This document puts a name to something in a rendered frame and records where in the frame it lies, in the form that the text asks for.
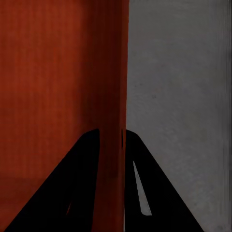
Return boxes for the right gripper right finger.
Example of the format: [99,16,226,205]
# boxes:
[124,130,204,232]

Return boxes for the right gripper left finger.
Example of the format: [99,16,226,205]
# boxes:
[4,129,100,232]

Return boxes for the storage box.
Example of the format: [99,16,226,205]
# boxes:
[0,0,129,232]

